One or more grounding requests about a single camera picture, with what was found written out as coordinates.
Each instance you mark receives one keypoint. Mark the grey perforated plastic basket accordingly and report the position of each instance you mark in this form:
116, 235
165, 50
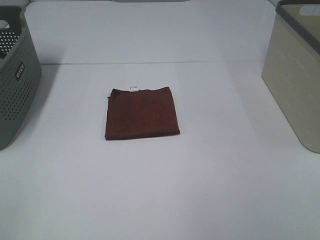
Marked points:
20, 72

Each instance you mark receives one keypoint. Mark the brown towel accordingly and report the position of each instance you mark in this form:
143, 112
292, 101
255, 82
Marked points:
141, 114

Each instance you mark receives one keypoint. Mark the beige plastic basket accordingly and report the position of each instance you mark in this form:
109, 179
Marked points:
292, 67

